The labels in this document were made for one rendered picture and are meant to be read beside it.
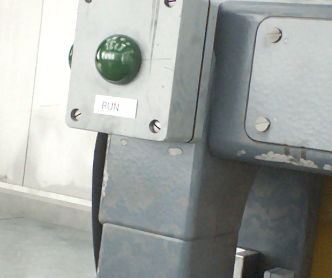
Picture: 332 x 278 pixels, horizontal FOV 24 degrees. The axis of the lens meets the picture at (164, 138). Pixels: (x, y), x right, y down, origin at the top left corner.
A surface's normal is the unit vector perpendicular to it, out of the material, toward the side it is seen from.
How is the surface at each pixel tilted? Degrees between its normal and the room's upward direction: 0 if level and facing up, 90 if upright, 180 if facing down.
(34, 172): 90
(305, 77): 90
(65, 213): 90
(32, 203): 90
